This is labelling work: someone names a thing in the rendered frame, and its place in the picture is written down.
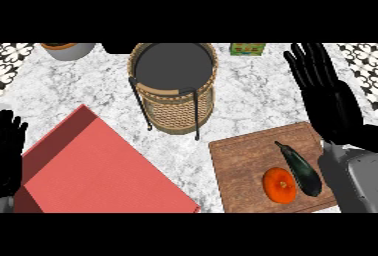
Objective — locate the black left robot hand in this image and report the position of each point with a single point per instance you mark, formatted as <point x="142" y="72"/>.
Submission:
<point x="10" y="150"/>

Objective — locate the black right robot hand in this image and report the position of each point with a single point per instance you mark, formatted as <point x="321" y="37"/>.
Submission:
<point x="331" y="100"/>

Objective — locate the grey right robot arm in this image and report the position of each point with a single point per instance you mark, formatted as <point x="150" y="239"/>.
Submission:
<point x="352" y="180"/>

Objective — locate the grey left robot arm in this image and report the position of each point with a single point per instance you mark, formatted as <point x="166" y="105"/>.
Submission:
<point x="5" y="205"/>

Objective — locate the orange round squash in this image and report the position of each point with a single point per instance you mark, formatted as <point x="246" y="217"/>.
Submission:
<point x="280" y="185"/>

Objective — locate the brown wooden cutting board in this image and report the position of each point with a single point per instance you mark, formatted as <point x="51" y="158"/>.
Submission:
<point x="246" y="173"/>

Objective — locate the wicker tiered basket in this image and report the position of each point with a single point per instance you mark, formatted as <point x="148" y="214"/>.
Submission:
<point x="173" y="88"/>

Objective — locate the red open box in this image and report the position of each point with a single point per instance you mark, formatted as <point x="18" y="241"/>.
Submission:
<point x="98" y="166"/>

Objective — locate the dark green eggplant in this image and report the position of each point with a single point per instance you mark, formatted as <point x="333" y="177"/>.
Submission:
<point x="303" y="171"/>

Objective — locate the green box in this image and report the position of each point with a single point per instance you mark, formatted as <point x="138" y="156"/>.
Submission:
<point x="247" y="48"/>

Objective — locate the grey pot with orange rim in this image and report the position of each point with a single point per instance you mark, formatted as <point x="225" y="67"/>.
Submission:
<point x="69" y="50"/>

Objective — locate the black object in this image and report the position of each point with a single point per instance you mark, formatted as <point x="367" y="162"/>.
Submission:
<point x="119" y="48"/>

